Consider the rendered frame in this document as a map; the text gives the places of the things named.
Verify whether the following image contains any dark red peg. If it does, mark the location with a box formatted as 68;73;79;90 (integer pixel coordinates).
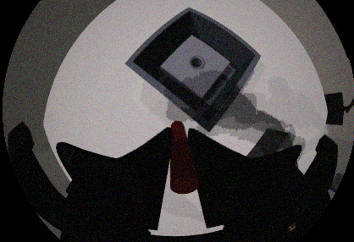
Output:
170;120;200;195

